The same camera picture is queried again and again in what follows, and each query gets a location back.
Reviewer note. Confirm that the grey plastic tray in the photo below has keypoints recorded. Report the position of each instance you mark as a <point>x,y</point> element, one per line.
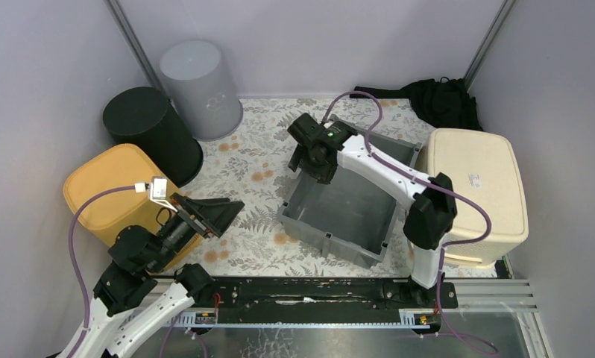
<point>350,218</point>

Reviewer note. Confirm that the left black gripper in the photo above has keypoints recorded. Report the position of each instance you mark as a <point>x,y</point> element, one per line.
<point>193,217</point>

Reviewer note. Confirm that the black cloth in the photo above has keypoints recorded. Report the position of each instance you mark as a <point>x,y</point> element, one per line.
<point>445,103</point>

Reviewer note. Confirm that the floral patterned table mat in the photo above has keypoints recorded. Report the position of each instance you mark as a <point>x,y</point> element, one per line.
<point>251,166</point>

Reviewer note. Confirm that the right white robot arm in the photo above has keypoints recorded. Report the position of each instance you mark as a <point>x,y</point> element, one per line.
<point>430,211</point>

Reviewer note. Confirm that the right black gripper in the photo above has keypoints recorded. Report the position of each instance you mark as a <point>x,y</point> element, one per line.
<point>324,174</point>

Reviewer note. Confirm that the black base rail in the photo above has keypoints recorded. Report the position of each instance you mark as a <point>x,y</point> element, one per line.
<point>320,300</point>

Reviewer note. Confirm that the yellow perforated plastic basket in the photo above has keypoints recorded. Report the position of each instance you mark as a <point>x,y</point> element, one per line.
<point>120,166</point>

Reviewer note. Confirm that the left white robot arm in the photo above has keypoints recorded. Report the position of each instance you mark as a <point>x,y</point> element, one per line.
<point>138,257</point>

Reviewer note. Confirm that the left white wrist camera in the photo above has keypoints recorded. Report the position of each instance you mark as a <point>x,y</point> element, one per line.
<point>156,190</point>

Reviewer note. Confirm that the cream perforated plastic basket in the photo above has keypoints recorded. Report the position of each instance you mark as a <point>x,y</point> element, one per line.
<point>484,169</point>

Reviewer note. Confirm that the large grey plastic bin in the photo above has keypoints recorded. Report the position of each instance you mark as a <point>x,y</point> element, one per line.
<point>202,88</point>

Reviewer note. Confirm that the black ribbed plastic bin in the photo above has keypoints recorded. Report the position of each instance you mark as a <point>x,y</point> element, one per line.
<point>145,117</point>

